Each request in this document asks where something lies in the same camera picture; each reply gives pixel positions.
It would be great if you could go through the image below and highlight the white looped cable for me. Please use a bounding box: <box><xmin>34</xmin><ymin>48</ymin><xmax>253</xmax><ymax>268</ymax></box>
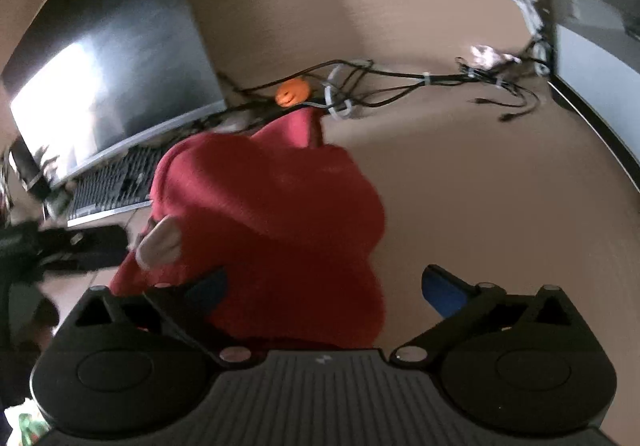
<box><xmin>322</xmin><ymin>66</ymin><xmax>362</xmax><ymax>121</ymax></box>

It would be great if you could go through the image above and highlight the black keyboard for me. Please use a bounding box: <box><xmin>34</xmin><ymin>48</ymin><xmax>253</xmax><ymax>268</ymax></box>
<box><xmin>66</xmin><ymin>145</ymin><xmax>168</xmax><ymax>228</ymax></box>

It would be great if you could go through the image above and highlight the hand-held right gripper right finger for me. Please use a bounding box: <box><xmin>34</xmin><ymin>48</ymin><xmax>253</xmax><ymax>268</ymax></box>
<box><xmin>392</xmin><ymin>265</ymin><xmax>588</xmax><ymax>367</ymax></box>

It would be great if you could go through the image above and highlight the green patterned cloth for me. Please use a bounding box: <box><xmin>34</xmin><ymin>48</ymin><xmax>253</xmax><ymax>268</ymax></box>
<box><xmin>17</xmin><ymin>413</ymin><xmax>48</xmax><ymax>446</ymax></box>

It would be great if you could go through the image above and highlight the lit computer monitor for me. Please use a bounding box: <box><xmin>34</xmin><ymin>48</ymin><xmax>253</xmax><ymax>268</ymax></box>
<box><xmin>537</xmin><ymin>0</ymin><xmax>640</xmax><ymax>207</ymax></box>

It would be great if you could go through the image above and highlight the red fleece hooded garment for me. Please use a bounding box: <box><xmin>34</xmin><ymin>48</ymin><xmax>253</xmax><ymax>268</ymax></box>
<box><xmin>109</xmin><ymin>107</ymin><xmax>388</xmax><ymax>351</ymax></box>

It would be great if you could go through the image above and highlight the black cable bundle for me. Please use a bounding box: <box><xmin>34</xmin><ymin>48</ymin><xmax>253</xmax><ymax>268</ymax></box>
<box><xmin>220</xmin><ymin>57</ymin><xmax>543</xmax><ymax>124</ymax></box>

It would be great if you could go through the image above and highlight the large black curved monitor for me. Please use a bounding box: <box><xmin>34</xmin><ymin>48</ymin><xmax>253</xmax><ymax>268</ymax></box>
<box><xmin>0</xmin><ymin>0</ymin><xmax>228</xmax><ymax>189</ymax></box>

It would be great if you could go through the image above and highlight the black object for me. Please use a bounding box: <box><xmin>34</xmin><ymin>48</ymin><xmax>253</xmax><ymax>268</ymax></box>
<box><xmin>10</xmin><ymin>136</ymin><xmax>53</xmax><ymax>199</ymax></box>

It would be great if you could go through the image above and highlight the white cable tag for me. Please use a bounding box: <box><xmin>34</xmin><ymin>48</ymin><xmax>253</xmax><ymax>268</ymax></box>
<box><xmin>470</xmin><ymin>45</ymin><xmax>506</xmax><ymax>68</ymax></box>

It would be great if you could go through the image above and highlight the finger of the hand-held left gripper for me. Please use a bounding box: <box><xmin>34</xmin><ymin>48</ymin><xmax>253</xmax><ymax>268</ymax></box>
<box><xmin>42</xmin><ymin>225</ymin><xmax>128</xmax><ymax>252</ymax></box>
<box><xmin>44</xmin><ymin>251</ymin><xmax>126</xmax><ymax>273</ymax></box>

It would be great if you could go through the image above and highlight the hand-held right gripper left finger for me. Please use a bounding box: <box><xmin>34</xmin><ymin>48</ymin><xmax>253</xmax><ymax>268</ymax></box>
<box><xmin>65</xmin><ymin>267</ymin><xmax>251</xmax><ymax>367</ymax></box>

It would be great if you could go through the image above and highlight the orange pumpkin toy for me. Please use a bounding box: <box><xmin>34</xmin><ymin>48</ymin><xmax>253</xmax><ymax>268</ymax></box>
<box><xmin>275</xmin><ymin>80</ymin><xmax>310</xmax><ymax>107</ymax></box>

